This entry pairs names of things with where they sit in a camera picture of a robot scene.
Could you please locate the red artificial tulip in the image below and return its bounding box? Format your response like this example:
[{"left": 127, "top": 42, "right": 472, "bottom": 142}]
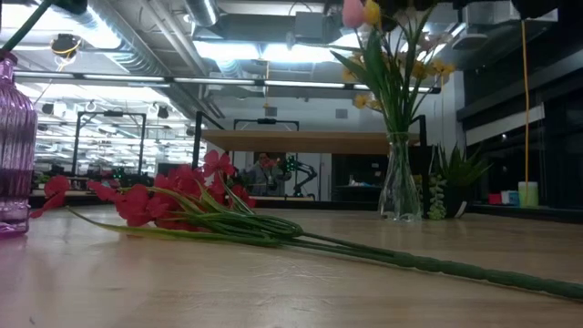
[{"left": 0, "top": 0, "right": 56, "bottom": 54}]

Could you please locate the red artificial flower bunch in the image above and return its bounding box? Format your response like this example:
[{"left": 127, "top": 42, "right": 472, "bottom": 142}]
[{"left": 67, "top": 149, "right": 583, "bottom": 302}]

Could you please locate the pink artificial tulip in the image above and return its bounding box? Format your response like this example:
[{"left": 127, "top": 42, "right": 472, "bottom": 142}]
[{"left": 341, "top": 0, "right": 397, "bottom": 136}]

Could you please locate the yellow artificial tulip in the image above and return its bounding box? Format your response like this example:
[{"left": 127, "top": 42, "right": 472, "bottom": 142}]
[{"left": 363, "top": 0, "right": 411, "bottom": 136}]

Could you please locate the white artificial flower bunch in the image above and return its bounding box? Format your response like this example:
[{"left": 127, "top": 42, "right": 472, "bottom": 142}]
[{"left": 395, "top": 6, "right": 450, "bottom": 60}]

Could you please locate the clear glass vase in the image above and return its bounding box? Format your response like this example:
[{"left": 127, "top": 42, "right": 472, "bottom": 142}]
[{"left": 377, "top": 131, "right": 424, "bottom": 223}]

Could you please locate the yellow artificial flower bunch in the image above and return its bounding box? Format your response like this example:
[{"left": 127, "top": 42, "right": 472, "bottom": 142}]
[{"left": 330, "top": 47, "right": 456, "bottom": 138}]

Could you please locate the wooden shelf with black legs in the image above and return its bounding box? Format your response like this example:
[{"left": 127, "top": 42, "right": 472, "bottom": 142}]
[{"left": 193, "top": 110, "right": 430, "bottom": 220}]

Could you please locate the black round ceiling fixture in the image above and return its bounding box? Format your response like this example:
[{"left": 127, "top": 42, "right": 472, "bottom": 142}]
[{"left": 49, "top": 33, "right": 84, "bottom": 59}]

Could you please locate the long ceiling light bar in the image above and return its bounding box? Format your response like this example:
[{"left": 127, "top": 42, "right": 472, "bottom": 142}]
[{"left": 13, "top": 70, "right": 442, "bottom": 95}]

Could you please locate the purple ribbed glass vase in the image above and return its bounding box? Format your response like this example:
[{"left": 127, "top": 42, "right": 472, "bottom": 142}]
[{"left": 0, "top": 49, "right": 39, "bottom": 236}]

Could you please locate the loose red flower petal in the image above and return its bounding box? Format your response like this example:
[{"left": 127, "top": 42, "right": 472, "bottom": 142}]
[{"left": 29, "top": 175, "right": 72, "bottom": 220}]

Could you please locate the grey ceiling box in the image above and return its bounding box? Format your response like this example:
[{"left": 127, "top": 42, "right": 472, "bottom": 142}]
[{"left": 293, "top": 11, "right": 328, "bottom": 41}]

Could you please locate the person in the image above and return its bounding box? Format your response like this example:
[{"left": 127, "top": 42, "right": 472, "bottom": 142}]
[{"left": 244, "top": 152, "right": 280, "bottom": 198}]

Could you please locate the light green cup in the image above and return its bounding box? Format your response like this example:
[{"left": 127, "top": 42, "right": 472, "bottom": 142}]
[{"left": 517, "top": 180, "right": 540, "bottom": 208}]

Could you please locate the silver ventilation duct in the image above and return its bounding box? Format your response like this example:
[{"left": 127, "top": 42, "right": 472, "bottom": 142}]
[{"left": 90, "top": 0, "right": 227, "bottom": 120}]

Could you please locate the black background rig frame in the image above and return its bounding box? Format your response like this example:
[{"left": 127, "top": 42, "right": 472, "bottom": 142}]
[
  {"left": 231, "top": 117, "right": 302, "bottom": 198},
  {"left": 71, "top": 109, "right": 148, "bottom": 178}
]

